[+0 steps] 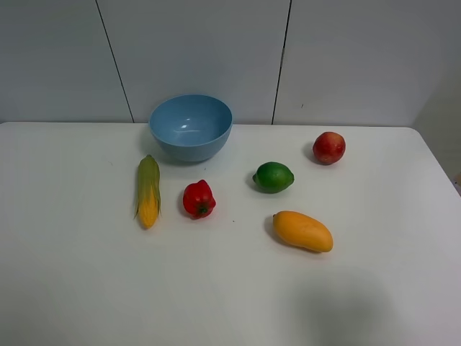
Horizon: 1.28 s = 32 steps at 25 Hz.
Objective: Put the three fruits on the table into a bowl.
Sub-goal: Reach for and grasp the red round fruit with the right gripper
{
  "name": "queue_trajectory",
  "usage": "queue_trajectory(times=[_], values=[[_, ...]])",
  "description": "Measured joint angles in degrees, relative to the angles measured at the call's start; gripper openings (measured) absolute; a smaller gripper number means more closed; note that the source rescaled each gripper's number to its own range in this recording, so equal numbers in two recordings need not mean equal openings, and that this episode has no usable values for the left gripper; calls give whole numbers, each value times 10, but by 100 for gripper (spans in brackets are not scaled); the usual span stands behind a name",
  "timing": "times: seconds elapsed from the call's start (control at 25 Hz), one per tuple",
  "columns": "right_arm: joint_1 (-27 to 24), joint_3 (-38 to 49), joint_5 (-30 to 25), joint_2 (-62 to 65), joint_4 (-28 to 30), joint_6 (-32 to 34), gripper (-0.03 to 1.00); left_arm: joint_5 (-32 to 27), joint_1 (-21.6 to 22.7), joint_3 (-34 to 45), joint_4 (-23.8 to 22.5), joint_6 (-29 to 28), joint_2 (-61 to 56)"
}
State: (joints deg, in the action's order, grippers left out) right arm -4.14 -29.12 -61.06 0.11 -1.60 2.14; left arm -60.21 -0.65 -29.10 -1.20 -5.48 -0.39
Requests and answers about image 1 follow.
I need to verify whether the red apple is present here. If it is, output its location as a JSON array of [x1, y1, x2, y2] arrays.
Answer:
[[313, 131, 346, 165]]

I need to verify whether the red bell pepper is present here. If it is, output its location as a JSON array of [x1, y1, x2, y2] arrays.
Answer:
[[182, 179, 216, 219]]

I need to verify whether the blue plastic bowl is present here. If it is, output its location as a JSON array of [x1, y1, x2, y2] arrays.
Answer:
[[148, 94, 233, 162]]

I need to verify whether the green lime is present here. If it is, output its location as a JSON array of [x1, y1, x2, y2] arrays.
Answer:
[[252, 161, 295, 194]]

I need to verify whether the yellow corn cob with husk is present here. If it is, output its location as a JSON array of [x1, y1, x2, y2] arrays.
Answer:
[[135, 155, 161, 229]]

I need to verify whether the yellow mango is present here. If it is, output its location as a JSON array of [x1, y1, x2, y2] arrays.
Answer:
[[272, 210, 334, 253]]

